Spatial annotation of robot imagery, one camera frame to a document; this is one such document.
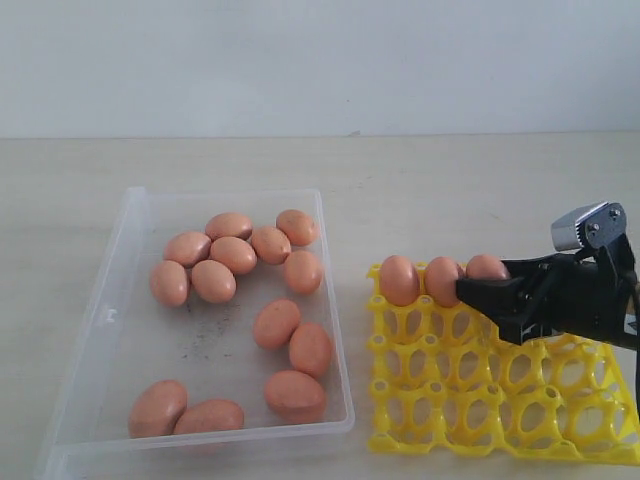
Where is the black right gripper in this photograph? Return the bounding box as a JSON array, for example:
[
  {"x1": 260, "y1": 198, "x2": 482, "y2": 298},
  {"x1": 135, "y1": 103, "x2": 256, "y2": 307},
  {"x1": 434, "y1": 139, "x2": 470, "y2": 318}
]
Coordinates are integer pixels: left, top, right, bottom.
[{"x1": 455, "y1": 239, "x2": 635, "y2": 345}]

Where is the brown egg placed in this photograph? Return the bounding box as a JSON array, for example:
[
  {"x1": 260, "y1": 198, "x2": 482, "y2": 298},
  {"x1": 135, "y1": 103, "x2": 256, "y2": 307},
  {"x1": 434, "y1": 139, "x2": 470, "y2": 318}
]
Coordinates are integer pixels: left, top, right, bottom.
[
  {"x1": 379, "y1": 255, "x2": 420, "y2": 306},
  {"x1": 465, "y1": 254, "x2": 511, "y2": 280},
  {"x1": 424, "y1": 256, "x2": 464, "y2": 308}
]

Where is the clear plastic container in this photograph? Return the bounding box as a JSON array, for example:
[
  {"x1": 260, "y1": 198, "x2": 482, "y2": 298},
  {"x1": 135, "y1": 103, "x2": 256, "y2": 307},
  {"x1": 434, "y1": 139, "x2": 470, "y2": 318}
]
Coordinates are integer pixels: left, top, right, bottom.
[{"x1": 34, "y1": 187, "x2": 355, "y2": 479}]

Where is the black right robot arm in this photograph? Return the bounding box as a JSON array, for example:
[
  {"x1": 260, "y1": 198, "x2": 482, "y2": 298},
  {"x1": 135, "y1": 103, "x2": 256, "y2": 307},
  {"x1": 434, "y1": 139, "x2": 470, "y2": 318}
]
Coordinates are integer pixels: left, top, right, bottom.
[{"x1": 456, "y1": 236, "x2": 639, "y2": 350}]

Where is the yellow plastic egg tray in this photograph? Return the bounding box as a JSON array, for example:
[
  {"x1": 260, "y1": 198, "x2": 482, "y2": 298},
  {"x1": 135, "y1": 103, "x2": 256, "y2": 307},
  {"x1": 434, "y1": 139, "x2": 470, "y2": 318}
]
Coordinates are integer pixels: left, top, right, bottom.
[{"x1": 368, "y1": 292, "x2": 639, "y2": 466}]

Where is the brown egg right side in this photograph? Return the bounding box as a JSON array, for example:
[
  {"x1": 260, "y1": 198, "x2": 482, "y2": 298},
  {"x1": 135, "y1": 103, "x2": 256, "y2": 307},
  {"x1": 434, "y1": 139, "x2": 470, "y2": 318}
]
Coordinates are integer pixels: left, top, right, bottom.
[{"x1": 283, "y1": 250, "x2": 324, "y2": 295}]

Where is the brown egg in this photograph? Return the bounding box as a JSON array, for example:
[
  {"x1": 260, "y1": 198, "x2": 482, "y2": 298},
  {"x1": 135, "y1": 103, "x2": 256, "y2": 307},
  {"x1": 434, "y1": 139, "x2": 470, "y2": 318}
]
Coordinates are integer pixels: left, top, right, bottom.
[
  {"x1": 283, "y1": 250, "x2": 324, "y2": 295},
  {"x1": 210, "y1": 236, "x2": 257, "y2": 275},
  {"x1": 128, "y1": 380, "x2": 188, "y2": 438},
  {"x1": 205, "y1": 212, "x2": 253, "y2": 241},
  {"x1": 289, "y1": 323, "x2": 333, "y2": 379},
  {"x1": 250, "y1": 226, "x2": 292, "y2": 265},
  {"x1": 149, "y1": 260, "x2": 190, "y2": 307},
  {"x1": 163, "y1": 231, "x2": 211, "y2": 269},
  {"x1": 264, "y1": 370, "x2": 327, "y2": 424},
  {"x1": 173, "y1": 398, "x2": 244, "y2": 435},
  {"x1": 251, "y1": 299, "x2": 290, "y2": 350},
  {"x1": 191, "y1": 260, "x2": 236, "y2": 303}
]

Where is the brown egg front right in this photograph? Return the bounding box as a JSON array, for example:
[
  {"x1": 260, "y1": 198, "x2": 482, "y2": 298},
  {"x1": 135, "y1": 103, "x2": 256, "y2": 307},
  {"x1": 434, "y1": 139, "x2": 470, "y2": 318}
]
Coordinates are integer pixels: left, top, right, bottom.
[{"x1": 289, "y1": 323, "x2": 333, "y2": 379}]

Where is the brown egg far corner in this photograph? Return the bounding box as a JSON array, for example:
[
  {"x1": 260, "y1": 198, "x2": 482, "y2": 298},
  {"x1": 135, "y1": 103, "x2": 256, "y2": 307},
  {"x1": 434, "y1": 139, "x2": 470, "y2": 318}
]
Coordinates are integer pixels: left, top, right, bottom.
[{"x1": 276, "y1": 209, "x2": 319, "y2": 247}]

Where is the brown egg front centre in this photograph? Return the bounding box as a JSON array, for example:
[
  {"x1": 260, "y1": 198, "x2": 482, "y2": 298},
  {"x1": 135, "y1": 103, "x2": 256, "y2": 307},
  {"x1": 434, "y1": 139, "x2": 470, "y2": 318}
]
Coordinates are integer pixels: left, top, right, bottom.
[{"x1": 251, "y1": 299, "x2": 290, "y2": 350}]

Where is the brown egg back middle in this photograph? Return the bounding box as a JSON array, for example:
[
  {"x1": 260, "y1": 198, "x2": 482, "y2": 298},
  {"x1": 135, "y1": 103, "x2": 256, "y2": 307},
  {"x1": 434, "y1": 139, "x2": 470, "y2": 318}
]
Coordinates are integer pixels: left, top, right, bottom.
[{"x1": 250, "y1": 226, "x2": 292, "y2": 265}]

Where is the brown egg near right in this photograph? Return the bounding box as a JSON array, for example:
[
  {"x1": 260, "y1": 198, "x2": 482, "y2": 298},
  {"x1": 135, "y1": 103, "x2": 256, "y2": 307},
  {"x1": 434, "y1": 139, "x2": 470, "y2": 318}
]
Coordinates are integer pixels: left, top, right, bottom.
[{"x1": 264, "y1": 370, "x2": 327, "y2": 424}]

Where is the brown egg centre back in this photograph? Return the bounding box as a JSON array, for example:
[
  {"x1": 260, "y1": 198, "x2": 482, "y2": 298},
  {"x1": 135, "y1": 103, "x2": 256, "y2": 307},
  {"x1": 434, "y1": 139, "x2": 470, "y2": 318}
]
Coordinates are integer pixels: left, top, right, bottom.
[{"x1": 210, "y1": 236, "x2": 257, "y2": 275}]

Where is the brown egg back left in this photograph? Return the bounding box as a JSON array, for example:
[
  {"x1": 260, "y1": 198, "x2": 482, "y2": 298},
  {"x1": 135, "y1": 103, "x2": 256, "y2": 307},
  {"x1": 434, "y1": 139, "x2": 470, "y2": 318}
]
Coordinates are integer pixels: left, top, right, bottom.
[{"x1": 205, "y1": 212, "x2": 253, "y2": 241}]

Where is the brown egg near middle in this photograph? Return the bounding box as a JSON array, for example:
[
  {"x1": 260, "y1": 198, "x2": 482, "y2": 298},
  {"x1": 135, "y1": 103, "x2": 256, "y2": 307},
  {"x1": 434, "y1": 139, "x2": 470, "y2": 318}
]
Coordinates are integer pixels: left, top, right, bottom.
[{"x1": 173, "y1": 398, "x2": 244, "y2": 435}]

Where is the brown egg left upper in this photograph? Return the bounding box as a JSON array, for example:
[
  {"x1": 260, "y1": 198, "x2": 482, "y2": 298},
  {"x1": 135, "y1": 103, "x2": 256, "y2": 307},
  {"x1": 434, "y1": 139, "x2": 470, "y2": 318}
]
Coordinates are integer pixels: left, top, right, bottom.
[{"x1": 163, "y1": 231, "x2": 211, "y2": 269}]

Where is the brown egg near left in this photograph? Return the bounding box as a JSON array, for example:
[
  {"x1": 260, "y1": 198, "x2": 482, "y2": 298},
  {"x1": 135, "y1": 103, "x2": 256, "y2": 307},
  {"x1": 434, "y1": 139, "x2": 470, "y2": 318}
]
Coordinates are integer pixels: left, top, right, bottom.
[{"x1": 128, "y1": 380, "x2": 188, "y2": 438}]

